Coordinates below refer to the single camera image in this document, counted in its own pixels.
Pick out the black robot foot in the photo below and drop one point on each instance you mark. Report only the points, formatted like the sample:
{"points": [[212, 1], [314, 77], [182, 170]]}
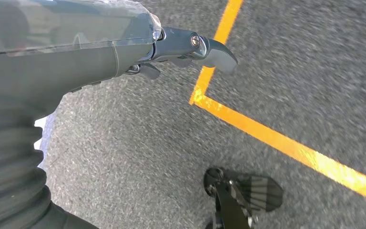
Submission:
{"points": [[233, 202]]}

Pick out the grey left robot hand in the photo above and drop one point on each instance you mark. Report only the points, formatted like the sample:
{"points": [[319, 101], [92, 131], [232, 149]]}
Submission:
{"points": [[60, 66]]}

